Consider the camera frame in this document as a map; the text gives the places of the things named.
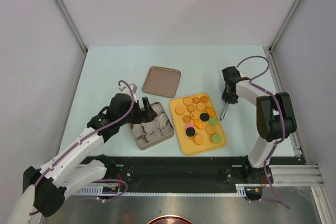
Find white paper cupcake liner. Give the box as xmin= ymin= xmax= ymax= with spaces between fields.
xmin=131 ymin=124 xmax=146 ymax=140
xmin=156 ymin=113 xmax=168 ymax=129
xmin=152 ymin=103 xmax=164 ymax=115
xmin=142 ymin=121 xmax=160 ymax=135
xmin=161 ymin=125 xmax=174 ymax=136
xmin=145 ymin=131 xmax=163 ymax=143
xmin=136 ymin=136 xmax=148 ymax=147

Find black sandwich cookie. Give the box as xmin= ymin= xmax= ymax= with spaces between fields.
xmin=199 ymin=112 xmax=209 ymax=122
xmin=185 ymin=127 xmax=196 ymax=137

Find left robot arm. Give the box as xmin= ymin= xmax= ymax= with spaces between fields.
xmin=8 ymin=91 xmax=157 ymax=223

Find red round object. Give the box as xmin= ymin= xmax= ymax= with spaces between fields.
xmin=148 ymin=215 xmax=193 ymax=224

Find swirl butter cookie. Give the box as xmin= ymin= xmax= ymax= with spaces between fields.
xmin=192 ymin=97 xmax=201 ymax=104
xmin=200 ymin=96 xmax=208 ymax=103
xmin=182 ymin=115 xmax=192 ymax=123

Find green macaron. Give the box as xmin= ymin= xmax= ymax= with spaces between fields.
xmin=210 ymin=133 xmax=222 ymax=144
xmin=208 ymin=117 xmax=218 ymax=126

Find tan sandwich cookie spotted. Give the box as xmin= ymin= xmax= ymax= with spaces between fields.
xmin=190 ymin=111 xmax=200 ymax=120

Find rose gold tin lid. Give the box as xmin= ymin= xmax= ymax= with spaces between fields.
xmin=142 ymin=66 xmax=181 ymax=98

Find yellow plastic tray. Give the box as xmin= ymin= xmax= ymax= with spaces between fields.
xmin=169 ymin=93 xmax=227 ymax=156

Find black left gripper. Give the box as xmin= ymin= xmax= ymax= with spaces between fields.
xmin=118 ymin=97 xmax=157 ymax=126

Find flower butter cookie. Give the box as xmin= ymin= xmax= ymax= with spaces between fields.
xmin=187 ymin=104 xmax=196 ymax=112

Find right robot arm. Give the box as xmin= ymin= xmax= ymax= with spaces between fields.
xmin=222 ymin=66 xmax=297 ymax=184

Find rose gold cookie tin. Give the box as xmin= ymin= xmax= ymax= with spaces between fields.
xmin=129 ymin=102 xmax=174 ymax=151

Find metal tongs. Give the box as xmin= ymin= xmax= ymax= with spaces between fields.
xmin=219 ymin=103 xmax=229 ymax=121

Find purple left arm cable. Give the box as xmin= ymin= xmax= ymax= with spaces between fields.
xmin=28 ymin=80 xmax=137 ymax=216

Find white cable duct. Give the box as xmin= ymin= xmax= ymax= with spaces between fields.
xmin=73 ymin=182 xmax=262 ymax=197

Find orange fish cookie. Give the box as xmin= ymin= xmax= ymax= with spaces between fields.
xmin=205 ymin=106 xmax=215 ymax=117
xmin=194 ymin=120 xmax=205 ymax=130

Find pink sandwich cookie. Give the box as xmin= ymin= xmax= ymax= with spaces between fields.
xmin=185 ymin=123 xmax=194 ymax=129

